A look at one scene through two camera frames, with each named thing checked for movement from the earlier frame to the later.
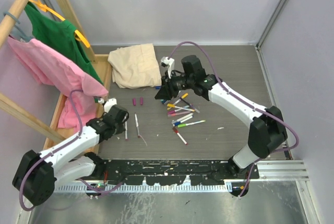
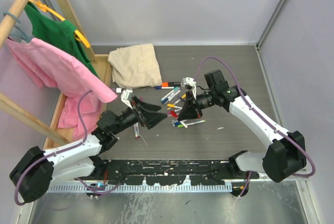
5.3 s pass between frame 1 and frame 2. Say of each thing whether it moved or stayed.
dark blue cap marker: stayed
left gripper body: moved
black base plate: stayed
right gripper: moved
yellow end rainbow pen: stayed
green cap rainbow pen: stayed
